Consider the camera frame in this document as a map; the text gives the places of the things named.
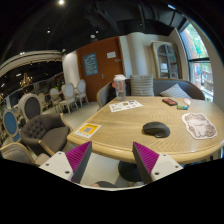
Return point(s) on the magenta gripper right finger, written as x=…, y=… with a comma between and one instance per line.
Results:
x=151, y=165

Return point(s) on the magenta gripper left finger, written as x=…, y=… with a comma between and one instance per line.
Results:
x=70, y=165

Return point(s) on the black computer mouse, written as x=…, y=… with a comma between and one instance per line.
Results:
x=156, y=129

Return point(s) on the yellow QR code sticker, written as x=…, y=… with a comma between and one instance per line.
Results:
x=87, y=130

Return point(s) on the grey tufted armchair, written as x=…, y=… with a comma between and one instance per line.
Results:
x=46, y=134

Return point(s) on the round wooden table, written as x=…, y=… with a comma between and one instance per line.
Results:
x=118, y=131

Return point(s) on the beige armchair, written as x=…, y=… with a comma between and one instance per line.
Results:
x=19, y=153

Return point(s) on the small green object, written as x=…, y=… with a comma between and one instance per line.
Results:
x=180, y=107

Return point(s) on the white printed paper sheet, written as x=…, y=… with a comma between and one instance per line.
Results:
x=125, y=105

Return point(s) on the grey oval back chair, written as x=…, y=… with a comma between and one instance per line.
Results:
x=30, y=106

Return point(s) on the small white object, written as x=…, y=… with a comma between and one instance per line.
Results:
x=187, y=101

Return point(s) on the blue oval back chair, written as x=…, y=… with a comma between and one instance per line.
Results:
x=11, y=125

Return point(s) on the white dining chair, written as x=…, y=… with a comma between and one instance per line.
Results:
x=69, y=97
x=81, y=91

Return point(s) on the grey curved sofa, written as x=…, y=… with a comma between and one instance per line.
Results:
x=107, y=93

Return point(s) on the light grey cushion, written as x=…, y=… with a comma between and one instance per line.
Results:
x=175, y=91

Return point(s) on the striped grey cushion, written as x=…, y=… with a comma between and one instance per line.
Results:
x=142, y=85

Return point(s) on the orange wooden door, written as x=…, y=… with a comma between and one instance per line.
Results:
x=109, y=60

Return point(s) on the blue poster on door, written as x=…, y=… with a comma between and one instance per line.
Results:
x=90, y=64

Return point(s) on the glass door cabinet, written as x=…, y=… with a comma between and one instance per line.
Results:
x=167, y=61

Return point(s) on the arched window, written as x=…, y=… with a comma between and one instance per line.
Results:
x=200, y=70

